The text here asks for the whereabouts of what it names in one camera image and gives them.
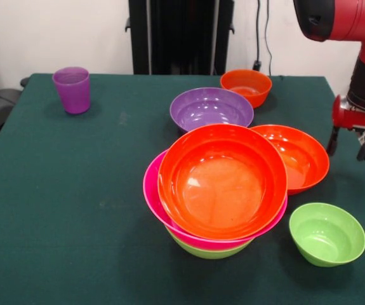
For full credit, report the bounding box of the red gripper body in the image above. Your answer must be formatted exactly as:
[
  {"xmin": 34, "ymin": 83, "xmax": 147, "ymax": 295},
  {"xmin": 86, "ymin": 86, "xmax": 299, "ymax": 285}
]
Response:
[{"xmin": 332, "ymin": 94, "xmax": 365, "ymax": 133}]

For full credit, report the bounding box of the large orange bowl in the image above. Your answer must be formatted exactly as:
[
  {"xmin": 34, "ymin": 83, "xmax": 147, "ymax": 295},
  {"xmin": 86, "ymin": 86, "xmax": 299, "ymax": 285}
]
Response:
[
  {"xmin": 157, "ymin": 123, "xmax": 288, "ymax": 241},
  {"xmin": 251, "ymin": 124, "xmax": 331, "ymax": 196}
]

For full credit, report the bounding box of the purple bowl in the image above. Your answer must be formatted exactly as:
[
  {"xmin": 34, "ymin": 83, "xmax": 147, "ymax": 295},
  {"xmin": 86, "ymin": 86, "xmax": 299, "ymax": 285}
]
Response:
[{"xmin": 169, "ymin": 87, "xmax": 255, "ymax": 133}]

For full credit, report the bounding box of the large green bowl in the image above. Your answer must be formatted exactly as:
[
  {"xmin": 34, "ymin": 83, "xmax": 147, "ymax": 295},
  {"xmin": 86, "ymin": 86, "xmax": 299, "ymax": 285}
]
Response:
[{"xmin": 166, "ymin": 227, "xmax": 255, "ymax": 260}]

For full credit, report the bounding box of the large pink bowl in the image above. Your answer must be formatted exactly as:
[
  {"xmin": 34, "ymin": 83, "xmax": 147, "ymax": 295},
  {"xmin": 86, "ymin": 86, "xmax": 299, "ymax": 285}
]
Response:
[{"xmin": 142, "ymin": 149, "xmax": 288, "ymax": 251}]

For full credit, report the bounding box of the small green bowl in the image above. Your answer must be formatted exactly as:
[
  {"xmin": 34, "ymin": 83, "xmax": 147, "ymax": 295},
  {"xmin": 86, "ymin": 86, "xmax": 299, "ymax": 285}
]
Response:
[{"xmin": 288, "ymin": 202, "xmax": 365, "ymax": 268}]

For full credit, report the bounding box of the small orange bowl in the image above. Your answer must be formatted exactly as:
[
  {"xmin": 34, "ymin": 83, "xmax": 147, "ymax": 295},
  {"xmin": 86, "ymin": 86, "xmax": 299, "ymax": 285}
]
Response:
[{"xmin": 220, "ymin": 69, "xmax": 273, "ymax": 109}]

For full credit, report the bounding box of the purple cup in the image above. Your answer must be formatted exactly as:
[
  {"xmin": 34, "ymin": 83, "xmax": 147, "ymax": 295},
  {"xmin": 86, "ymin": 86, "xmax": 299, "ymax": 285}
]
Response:
[{"xmin": 51, "ymin": 66, "xmax": 91, "ymax": 115}]

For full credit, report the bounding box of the dark green tablecloth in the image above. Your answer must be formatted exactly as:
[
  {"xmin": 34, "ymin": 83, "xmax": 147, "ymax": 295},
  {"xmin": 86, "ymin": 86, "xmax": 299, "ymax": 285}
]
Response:
[{"xmin": 0, "ymin": 73, "xmax": 365, "ymax": 305}]

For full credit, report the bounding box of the black cable with plug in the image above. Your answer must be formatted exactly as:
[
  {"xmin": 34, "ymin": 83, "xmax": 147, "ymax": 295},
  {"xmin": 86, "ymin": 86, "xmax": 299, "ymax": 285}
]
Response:
[{"xmin": 252, "ymin": 0, "xmax": 263, "ymax": 72}]

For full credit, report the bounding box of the thin black wall cable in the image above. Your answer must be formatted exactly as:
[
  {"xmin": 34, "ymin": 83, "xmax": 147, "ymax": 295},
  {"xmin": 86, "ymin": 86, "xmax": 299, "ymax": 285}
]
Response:
[{"xmin": 264, "ymin": 0, "xmax": 275, "ymax": 77}]

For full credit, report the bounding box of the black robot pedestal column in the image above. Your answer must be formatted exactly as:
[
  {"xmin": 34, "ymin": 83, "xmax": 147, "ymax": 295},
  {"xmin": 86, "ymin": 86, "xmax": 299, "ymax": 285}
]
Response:
[{"xmin": 124, "ymin": 0, "xmax": 236, "ymax": 76}]

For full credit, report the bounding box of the gray pedestal leg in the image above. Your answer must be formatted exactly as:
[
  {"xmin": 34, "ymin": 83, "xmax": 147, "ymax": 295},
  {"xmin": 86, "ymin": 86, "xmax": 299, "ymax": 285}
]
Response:
[{"xmin": 0, "ymin": 77, "xmax": 30, "ymax": 131}]

